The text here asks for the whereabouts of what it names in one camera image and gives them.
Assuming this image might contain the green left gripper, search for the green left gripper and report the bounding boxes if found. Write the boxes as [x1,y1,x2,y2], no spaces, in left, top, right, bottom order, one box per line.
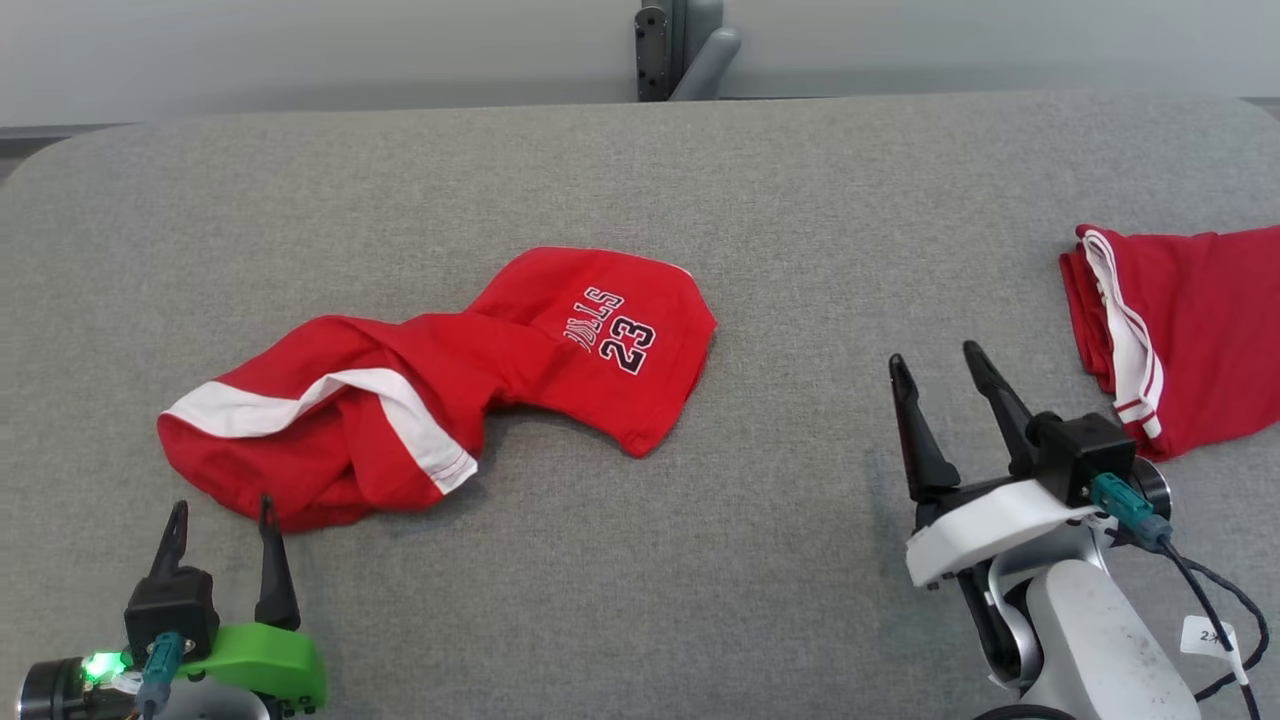
[148,494,328,713]

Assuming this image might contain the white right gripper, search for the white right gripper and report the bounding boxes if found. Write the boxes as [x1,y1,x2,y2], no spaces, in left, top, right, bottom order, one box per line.
[888,340,1101,589]

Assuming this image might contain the red jersey with striped trim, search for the red jersey with striped trim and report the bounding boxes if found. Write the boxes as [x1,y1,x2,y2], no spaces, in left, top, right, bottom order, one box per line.
[1060,224,1280,463]

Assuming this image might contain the red shorts with white band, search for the red shorts with white band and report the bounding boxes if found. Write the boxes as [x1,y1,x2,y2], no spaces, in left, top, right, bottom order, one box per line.
[157,246,718,533]

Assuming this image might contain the grey fabric sofa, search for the grey fabric sofa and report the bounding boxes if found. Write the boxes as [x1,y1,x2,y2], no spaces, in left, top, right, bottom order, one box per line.
[0,92,1280,720]

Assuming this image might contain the teal left camera connector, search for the teal left camera connector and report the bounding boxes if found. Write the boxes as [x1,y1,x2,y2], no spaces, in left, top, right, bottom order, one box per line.
[135,632,189,716]

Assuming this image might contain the teal camera connector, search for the teal camera connector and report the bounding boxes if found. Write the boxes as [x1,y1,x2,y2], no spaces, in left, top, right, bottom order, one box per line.
[1088,472,1173,549]
[135,632,189,716]

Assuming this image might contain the teal right camera connector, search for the teal right camera connector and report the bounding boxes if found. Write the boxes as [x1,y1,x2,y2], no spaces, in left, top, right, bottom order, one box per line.
[1088,472,1173,549]

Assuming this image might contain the thin black cable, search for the thin black cable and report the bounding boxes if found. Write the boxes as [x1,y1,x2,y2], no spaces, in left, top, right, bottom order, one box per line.
[1150,540,1271,720]

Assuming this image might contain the white cable tag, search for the white cable tag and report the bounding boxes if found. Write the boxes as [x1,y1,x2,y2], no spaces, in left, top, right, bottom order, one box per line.
[1180,615,1251,686]

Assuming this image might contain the grey metal frame post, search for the grey metal frame post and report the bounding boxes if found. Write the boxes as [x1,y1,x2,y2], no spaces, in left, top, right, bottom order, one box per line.
[634,0,743,103]

